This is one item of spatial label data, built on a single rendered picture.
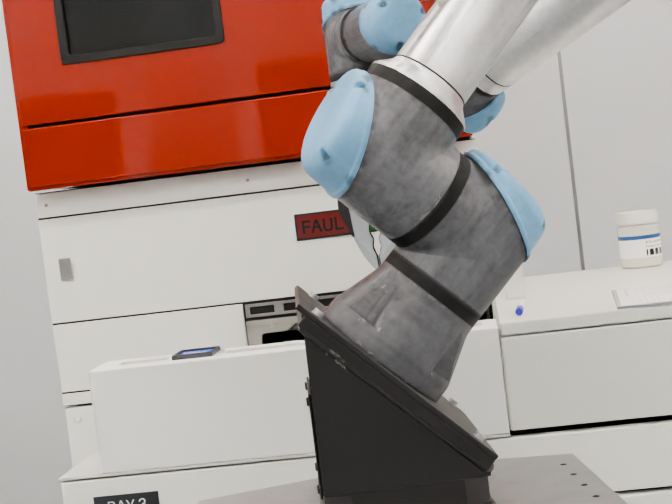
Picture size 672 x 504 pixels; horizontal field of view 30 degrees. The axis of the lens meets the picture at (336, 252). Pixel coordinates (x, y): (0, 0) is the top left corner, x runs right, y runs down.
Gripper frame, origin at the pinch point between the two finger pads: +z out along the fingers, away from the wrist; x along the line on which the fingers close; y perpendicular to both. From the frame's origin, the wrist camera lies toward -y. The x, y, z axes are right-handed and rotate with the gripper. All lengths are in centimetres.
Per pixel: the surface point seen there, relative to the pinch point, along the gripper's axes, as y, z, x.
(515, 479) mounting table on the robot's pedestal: -28.1, 24.2, -14.1
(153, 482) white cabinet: -3.8, 25.8, 33.5
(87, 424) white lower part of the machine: 59, 28, 62
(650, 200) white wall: 207, 5, -66
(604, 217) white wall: 207, 8, -52
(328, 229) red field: 58, -3, 13
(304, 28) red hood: 54, -39, 12
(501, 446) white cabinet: -3.9, 25.7, -13.2
